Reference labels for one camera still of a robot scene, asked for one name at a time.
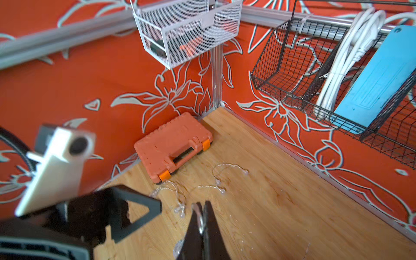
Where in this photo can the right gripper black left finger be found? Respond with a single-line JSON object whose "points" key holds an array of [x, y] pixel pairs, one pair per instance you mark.
{"points": [[193, 245]]}

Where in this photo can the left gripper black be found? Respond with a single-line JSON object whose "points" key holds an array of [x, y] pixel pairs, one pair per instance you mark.
{"points": [[86, 217]]}

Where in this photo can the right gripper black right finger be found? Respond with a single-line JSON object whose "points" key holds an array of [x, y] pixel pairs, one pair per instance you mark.
{"points": [[213, 243]]}

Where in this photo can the clear bulb string lights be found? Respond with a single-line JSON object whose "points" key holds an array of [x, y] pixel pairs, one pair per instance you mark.
{"points": [[181, 198]]}

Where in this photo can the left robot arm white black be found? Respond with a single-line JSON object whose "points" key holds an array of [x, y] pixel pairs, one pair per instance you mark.
{"points": [[32, 237]]}

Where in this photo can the orange plastic tool case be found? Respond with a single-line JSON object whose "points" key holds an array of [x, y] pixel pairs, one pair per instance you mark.
{"points": [[169, 147]]}

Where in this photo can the orange tool in bin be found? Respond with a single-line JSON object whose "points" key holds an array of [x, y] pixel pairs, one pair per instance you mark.
{"points": [[191, 47]]}

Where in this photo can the light blue box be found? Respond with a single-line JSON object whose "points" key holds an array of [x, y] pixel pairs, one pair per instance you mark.
{"points": [[388, 69]]}

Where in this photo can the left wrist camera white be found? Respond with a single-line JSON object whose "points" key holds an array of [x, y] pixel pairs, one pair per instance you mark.
{"points": [[60, 153]]}

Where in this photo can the dark green handled tool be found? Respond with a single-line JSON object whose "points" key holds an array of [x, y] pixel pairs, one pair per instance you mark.
{"points": [[157, 48]]}

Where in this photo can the clear acrylic wall bin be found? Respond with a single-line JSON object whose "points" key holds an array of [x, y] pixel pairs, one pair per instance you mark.
{"points": [[178, 22]]}

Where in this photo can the black wire wall basket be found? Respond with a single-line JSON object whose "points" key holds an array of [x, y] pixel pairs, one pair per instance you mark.
{"points": [[309, 63]]}

